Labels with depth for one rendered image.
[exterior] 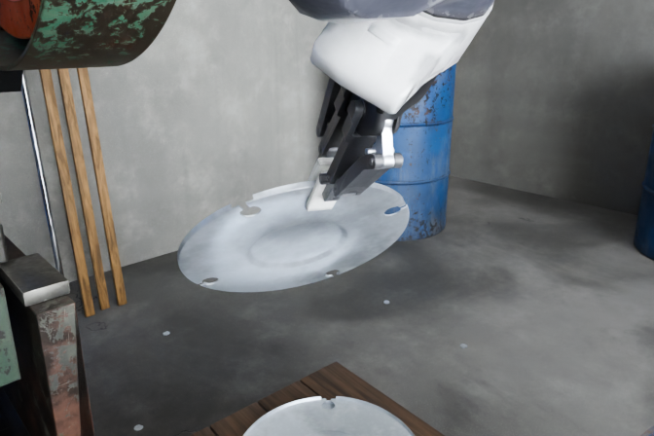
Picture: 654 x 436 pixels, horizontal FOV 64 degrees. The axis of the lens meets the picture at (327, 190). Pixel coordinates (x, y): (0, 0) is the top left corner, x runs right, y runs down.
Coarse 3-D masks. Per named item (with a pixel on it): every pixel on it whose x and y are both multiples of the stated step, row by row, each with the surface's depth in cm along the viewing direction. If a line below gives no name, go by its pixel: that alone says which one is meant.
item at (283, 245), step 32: (288, 192) 53; (384, 192) 58; (224, 224) 56; (256, 224) 58; (288, 224) 60; (320, 224) 63; (352, 224) 64; (384, 224) 66; (192, 256) 61; (224, 256) 63; (256, 256) 67; (288, 256) 69; (320, 256) 71; (352, 256) 73; (224, 288) 72; (256, 288) 75
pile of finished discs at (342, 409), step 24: (288, 408) 91; (312, 408) 91; (336, 408) 91; (360, 408) 91; (264, 432) 85; (288, 432) 85; (312, 432) 85; (336, 432) 84; (360, 432) 85; (384, 432) 85; (408, 432) 85
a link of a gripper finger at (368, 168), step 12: (372, 156) 41; (396, 156) 41; (348, 168) 45; (360, 168) 43; (372, 168) 41; (384, 168) 43; (348, 180) 45; (360, 180) 45; (372, 180) 46; (336, 192) 48; (348, 192) 48; (360, 192) 49
